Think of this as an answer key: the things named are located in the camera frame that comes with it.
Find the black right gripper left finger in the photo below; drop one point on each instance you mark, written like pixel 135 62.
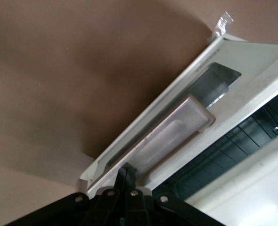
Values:
pixel 101 207

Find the clear tape piece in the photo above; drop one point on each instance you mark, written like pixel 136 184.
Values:
pixel 221 23

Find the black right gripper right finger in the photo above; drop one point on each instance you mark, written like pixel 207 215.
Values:
pixel 139 207

